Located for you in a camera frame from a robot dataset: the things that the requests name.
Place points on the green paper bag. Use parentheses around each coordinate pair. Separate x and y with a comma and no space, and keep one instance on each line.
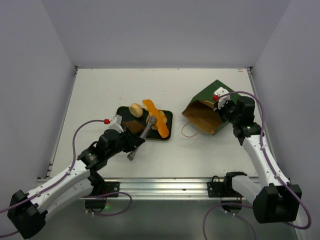
(200,110)

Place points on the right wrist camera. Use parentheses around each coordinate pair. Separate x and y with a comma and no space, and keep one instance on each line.
(221,96)

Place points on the round glazed pastry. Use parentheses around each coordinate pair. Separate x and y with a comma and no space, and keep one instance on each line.
(163,116)

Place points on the dark green tray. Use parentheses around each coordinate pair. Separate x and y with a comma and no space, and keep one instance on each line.
(153,134)

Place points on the small round bread roll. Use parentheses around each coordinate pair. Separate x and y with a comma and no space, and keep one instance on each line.
(136,110)

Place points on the metal tongs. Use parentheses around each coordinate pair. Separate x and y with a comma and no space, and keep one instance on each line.
(150,123)

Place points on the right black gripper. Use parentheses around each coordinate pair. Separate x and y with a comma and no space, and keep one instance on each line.
(227,111)

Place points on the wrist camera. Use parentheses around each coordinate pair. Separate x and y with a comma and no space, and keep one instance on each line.
(115,123)
(221,96)

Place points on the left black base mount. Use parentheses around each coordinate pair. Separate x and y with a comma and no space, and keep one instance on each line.
(97,205)

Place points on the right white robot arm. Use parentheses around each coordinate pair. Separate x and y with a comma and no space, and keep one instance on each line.
(274,199)

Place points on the brown pretzel bread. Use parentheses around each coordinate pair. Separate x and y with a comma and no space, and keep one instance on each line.
(134,126)

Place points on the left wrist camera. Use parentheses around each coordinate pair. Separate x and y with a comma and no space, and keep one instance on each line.
(115,123)

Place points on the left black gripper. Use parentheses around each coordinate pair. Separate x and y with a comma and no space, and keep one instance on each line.
(131,138)

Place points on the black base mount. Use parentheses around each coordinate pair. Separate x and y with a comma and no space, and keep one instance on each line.
(97,205)
(217,188)

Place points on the long orange twisted bread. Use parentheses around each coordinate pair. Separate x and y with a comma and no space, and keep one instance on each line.
(153,111)

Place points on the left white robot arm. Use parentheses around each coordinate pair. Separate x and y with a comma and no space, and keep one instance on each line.
(29,211)

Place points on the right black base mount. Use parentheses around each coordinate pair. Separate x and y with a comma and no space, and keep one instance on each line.
(217,188)

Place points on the aluminium rail frame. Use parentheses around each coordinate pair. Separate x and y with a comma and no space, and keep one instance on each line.
(178,168)

